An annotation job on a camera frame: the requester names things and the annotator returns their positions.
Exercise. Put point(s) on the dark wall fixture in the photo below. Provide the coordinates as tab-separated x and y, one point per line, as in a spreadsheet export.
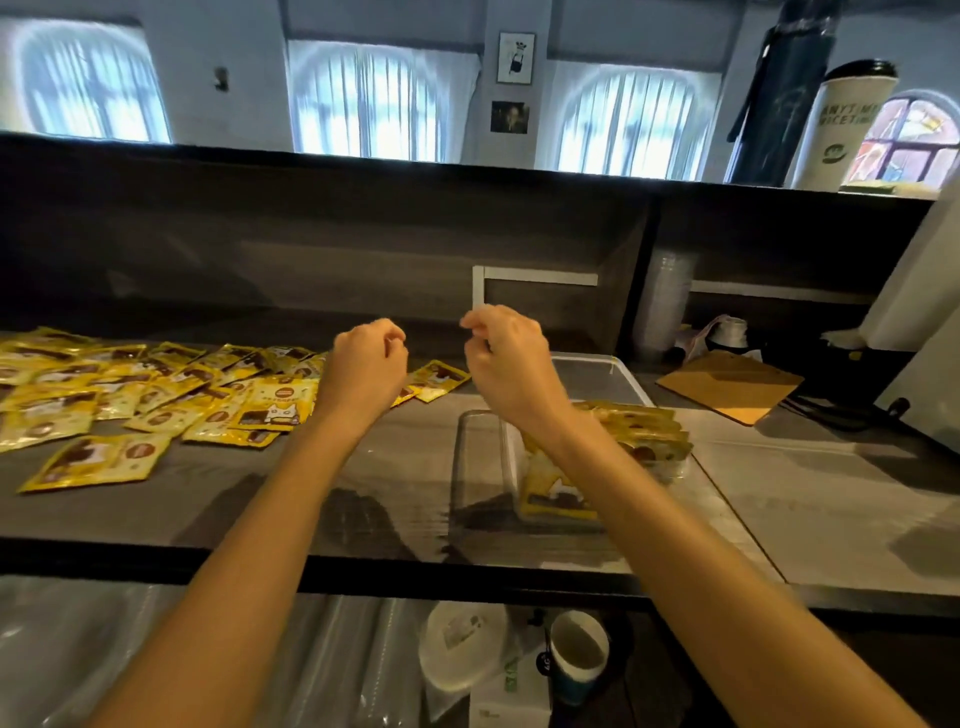
221	79

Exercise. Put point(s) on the stack of clear plastic cups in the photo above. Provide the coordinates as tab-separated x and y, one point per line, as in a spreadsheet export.
664	307

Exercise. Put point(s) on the brown wooden board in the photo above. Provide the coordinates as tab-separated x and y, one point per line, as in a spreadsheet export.
729	386

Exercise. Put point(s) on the white appliance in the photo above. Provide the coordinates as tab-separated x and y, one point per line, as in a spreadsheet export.
922	315

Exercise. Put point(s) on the blue paper cup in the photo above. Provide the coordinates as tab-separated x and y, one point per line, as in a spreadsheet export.
577	654

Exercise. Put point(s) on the clear plastic bags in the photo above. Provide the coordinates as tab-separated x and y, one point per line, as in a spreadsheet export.
90	645

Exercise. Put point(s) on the dark wooden counter shelf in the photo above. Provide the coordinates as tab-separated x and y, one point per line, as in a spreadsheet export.
300	240

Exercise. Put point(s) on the arched window with white curtain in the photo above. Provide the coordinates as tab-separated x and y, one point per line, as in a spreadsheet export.
86	82
371	105
634	124

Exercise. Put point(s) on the person's left forearm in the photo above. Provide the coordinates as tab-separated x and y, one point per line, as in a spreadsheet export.
247	570

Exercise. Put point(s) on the person's right forearm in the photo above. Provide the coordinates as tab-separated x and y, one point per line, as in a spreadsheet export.
690	585

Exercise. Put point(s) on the white paper box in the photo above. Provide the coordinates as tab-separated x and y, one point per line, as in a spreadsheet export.
510	694

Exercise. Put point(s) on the clear plastic lid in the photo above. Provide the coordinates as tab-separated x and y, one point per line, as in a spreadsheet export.
604	379

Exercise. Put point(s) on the white paper cup black lid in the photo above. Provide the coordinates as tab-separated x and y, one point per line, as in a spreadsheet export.
844	127

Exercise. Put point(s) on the person's left fingers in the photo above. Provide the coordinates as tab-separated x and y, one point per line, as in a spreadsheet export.
394	339

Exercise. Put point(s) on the person's right hand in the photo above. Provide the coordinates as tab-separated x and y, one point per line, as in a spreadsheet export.
514	371

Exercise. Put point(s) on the bag of white lids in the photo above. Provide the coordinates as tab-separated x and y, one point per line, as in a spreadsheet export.
461	646

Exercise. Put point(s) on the small dark picture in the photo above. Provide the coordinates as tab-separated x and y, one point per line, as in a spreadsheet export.
510	118

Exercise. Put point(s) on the clear plastic container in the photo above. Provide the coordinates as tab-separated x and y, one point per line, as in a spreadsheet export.
484	480

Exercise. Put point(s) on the pile of yellow sauce packets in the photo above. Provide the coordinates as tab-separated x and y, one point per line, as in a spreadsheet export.
150	397

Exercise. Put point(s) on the person's right fingers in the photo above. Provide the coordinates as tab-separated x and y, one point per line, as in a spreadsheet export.
477	319

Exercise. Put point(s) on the bundle of yellow packets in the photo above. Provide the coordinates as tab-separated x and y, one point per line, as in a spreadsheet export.
637	435

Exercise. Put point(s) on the framed white picture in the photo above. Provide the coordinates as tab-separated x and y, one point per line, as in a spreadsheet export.
516	58

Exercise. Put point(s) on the dark blue bottle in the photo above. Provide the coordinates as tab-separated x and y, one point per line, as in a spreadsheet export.
784	97

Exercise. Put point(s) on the person's left hand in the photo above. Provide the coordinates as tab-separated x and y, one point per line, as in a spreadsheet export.
360	375

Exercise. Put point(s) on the stained glass window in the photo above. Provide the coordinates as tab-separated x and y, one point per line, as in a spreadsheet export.
907	142

